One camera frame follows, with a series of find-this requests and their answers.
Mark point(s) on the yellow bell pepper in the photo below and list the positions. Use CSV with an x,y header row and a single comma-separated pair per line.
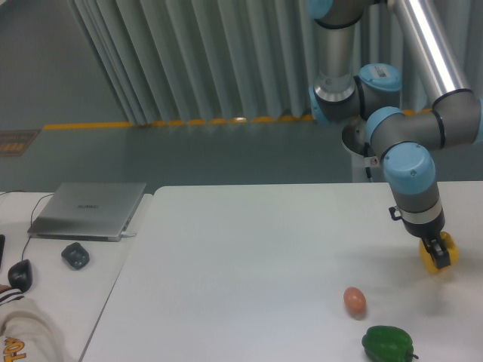
x,y
427,258

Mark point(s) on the cream sleeved forearm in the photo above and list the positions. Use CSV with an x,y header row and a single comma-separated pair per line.
x,y
26,334

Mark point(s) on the black computer mouse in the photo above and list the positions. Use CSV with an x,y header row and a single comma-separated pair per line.
x,y
20,275

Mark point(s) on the silver closed laptop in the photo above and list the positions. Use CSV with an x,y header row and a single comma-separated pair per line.
x,y
88,212

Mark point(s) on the brown egg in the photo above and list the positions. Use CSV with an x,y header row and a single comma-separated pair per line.
x,y
354,300

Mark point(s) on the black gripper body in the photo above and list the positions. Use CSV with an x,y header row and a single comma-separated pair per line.
x,y
426,230

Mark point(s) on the black power adapter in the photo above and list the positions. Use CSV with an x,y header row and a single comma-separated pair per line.
x,y
76,256

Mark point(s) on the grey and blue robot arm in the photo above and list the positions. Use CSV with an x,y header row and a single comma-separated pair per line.
x,y
401,143

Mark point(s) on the green bell pepper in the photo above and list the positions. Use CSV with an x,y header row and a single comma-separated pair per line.
x,y
388,343

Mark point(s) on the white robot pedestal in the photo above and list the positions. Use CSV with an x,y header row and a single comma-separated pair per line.
x,y
366,167

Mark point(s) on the black device at left edge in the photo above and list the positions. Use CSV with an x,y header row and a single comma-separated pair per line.
x,y
2,248

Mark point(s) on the grey pleated curtain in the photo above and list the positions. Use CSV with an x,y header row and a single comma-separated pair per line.
x,y
205,60

